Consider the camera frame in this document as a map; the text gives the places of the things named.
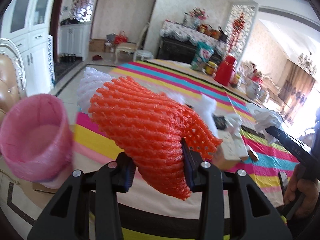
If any white beige carton box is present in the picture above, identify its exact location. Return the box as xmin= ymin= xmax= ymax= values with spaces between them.
xmin=213 ymin=130 xmax=249 ymax=170

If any black printed carton box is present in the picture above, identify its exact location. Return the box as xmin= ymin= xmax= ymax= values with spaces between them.
xmin=213 ymin=115 xmax=227 ymax=131

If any orange foam fruit net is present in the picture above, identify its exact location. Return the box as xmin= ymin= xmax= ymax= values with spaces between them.
xmin=88 ymin=76 xmax=222 ymax=200

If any white foam fruit net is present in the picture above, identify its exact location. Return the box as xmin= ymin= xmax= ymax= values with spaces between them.
xmin=77 ymin=67 xmax=217 ymax=131

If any pink lined trash bin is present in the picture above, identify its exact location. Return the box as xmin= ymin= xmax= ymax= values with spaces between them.
xmin=1 ymin=94 xmax=73 ymax=189

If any person's right hand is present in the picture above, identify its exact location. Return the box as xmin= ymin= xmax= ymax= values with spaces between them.
xmin=283 ymin=164 xmax=319 ymax=220

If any crumpled white tissue paper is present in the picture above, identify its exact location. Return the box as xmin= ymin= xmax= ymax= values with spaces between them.
xmin=246 ymin=103 xmax=283 ymax=144

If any striped colourful tablecloth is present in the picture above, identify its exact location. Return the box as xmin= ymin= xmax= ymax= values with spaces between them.
xmin=74 ymin=61 xmax=297 ymax=239

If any cream ornate sofa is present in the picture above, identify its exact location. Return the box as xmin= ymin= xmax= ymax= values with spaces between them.
xmin=241 ymin=61 xmax=282 ymax=103

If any brown patterned curtain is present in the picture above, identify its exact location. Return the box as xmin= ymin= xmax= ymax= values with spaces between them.
xmin=278 ymin=63 xmax=316 ymax=125

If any white porcelain teapot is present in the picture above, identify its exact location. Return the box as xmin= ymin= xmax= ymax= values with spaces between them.
xmin=246 ymin=80 xmax=265 ymax=100

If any crystal chandelier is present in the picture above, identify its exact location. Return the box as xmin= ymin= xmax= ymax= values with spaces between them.
xmin=298 ymin=52 xmax=317 ymax=76

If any dark content glass jar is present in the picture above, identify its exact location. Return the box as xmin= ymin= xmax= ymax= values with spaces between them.
xmin=229 ymin=74 xmax=241 ymax=88

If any red thermos jug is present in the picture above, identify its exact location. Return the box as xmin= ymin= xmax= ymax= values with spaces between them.
xmin=214 ymin=55 xmax=237 ymax=86

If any yellow lid glass jar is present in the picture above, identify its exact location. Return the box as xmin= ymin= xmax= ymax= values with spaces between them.
xmin=204 ymin=61 xmax=217 ymax=76

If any red slipper on floor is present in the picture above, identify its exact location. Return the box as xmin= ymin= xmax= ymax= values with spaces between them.
xmin=92 ymin=55 xmax=103 ymax=61

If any teal snack bag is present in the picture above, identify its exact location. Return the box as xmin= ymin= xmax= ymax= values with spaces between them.
xmin=191 ymin=42 xmax=214 ymax=71

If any black upright piano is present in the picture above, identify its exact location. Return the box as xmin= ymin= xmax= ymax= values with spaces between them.
xmin=157 ymin=36 xmax=223 ymax=65

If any white round stool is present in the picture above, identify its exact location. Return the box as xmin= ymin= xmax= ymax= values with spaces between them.
xmin=133 ymin=50 xmax=153 ymax=61

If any cream upholstered chair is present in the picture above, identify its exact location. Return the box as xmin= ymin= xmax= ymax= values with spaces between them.
xmin=114 ymin=22 xmax=150 ymax=65

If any brown cardboard box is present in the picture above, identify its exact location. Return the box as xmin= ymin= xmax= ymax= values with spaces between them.
xmin=89 ymin=39 xmax=105 ymax=53

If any tan leather dining chair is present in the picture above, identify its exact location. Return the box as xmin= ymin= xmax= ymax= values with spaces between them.
xmin=0 ymin=38 xmax=27 ymax=123

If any black handbag on piano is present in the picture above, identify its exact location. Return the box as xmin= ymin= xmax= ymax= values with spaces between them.
xmin=218 ymin=26 xmax=228 ymax=43

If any red handbag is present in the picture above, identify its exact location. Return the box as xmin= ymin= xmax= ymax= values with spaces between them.
xmin=114 ymin=30 xmax=128 ymax=45

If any white low shoe cabinet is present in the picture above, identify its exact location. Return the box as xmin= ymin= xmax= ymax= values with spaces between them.
xmin=59 ymin=22 xmax=91 ymax=61

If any red chinese knot ornament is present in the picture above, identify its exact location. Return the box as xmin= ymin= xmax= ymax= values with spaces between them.
xmin=228 ymin=12 xmax=245 ymax=54

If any floral lace piano cover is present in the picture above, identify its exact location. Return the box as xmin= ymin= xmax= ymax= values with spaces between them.
xmin=159 ymin=21 xmax=227 ymax=57

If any wicker basket on piano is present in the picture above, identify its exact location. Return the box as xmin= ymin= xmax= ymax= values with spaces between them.
xmin=197 ymin=24 xmax=212 ymax=36

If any pink flower bouquet vase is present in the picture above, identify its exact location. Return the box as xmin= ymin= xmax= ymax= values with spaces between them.
xmin=189 ymin=7 xmax=208 ymax=29

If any white tall display cabinet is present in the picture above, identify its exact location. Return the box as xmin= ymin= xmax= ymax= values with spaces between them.
xmin=1 ymin=0 xmax=54 ymax=96

